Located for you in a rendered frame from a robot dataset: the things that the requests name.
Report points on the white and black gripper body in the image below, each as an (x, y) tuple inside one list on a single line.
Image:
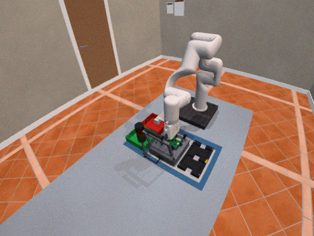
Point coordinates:
[(171, 130)]

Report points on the green bin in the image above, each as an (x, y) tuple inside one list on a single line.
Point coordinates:
[(132, 138)]

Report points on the green circuit board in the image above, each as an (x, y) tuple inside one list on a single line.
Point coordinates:
[(175, 141)]

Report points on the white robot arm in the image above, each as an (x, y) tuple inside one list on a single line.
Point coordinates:
[(196, 53)]

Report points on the red bin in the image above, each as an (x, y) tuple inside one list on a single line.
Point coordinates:
[(149, 123)]

